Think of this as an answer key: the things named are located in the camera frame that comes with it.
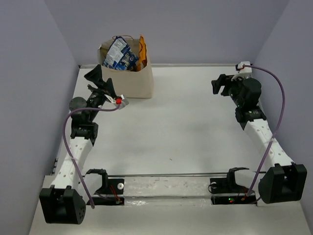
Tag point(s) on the orange snack packet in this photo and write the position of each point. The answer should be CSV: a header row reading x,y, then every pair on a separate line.
x,y
142,55

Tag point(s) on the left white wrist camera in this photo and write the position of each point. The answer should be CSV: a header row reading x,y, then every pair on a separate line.
x,y
119,101

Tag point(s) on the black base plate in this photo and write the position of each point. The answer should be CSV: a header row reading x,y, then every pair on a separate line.
x,y
112,194
224,193

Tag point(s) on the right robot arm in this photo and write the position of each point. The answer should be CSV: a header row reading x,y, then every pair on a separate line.
x,y
283,180

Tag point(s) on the white front board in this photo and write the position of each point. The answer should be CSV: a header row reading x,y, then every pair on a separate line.
x,y
179,205

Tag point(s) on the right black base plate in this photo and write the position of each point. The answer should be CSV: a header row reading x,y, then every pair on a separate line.
x,y
224,193

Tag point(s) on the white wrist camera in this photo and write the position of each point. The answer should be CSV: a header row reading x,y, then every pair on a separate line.
x,y
243,70
119,101

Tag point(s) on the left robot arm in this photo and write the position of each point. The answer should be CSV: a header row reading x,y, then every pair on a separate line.
x,y
65,200

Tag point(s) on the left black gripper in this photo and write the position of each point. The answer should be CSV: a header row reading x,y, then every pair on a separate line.
x,y
95,76

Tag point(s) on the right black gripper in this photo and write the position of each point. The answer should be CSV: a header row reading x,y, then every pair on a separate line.
x,y
221,81

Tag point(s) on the blue snack packet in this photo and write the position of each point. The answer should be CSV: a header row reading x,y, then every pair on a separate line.
x,y
120,56

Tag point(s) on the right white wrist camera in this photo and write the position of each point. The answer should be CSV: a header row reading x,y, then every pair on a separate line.
x,y
243,70

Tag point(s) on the beige paper bag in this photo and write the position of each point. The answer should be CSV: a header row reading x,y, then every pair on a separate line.
x,y
132,84

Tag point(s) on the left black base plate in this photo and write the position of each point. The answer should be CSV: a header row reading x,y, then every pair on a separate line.
x,y
112,194

